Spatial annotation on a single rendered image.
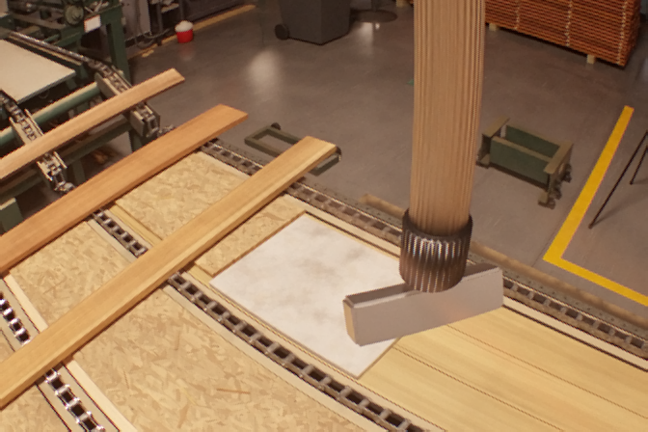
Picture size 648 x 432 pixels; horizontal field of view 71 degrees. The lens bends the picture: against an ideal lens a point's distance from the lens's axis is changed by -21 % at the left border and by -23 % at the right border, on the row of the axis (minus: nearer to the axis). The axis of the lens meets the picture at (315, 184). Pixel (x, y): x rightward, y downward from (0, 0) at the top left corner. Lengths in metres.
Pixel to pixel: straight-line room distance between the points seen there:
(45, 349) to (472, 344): 1.31
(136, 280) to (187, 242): 0.25
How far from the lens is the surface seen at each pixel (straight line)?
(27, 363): 1.75
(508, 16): 6.83
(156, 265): 1.88
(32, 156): 2.76
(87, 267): 2.05
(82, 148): 2.93
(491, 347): 1.66
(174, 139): 2.58
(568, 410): 1.58
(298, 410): 1.48
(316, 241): 1.95
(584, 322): 1.76
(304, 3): 5.90
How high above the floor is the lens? 2.08
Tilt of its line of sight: 34 degrees down
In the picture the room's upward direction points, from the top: 3 degrees counter-clockwise
